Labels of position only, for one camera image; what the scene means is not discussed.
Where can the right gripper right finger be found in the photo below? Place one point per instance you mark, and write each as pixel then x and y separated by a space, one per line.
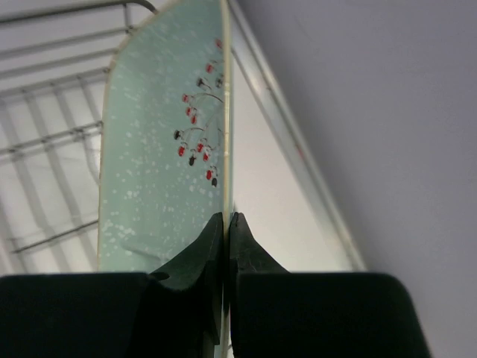
pixel 276 313

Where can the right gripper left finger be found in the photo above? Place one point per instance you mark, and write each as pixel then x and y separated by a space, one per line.
pixel 174 311

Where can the wire dish rack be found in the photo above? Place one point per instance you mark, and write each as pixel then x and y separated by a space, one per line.
pixel 54 65

